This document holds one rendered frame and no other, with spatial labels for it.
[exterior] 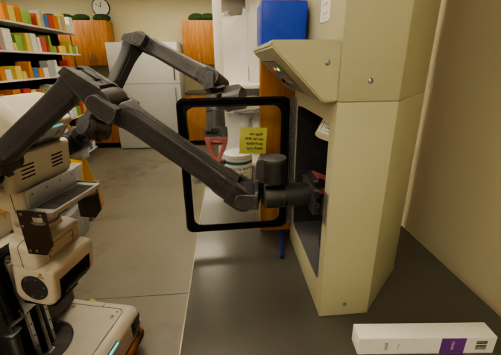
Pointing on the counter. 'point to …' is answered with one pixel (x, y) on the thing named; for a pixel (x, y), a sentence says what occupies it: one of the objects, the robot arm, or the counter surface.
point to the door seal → (188, 173)
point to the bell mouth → (323, 130)
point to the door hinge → (291, 151)
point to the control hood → (307, 64)
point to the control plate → (282, 74)
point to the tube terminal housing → (367, 129)
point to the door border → (280, 151)
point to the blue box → (281, 20)
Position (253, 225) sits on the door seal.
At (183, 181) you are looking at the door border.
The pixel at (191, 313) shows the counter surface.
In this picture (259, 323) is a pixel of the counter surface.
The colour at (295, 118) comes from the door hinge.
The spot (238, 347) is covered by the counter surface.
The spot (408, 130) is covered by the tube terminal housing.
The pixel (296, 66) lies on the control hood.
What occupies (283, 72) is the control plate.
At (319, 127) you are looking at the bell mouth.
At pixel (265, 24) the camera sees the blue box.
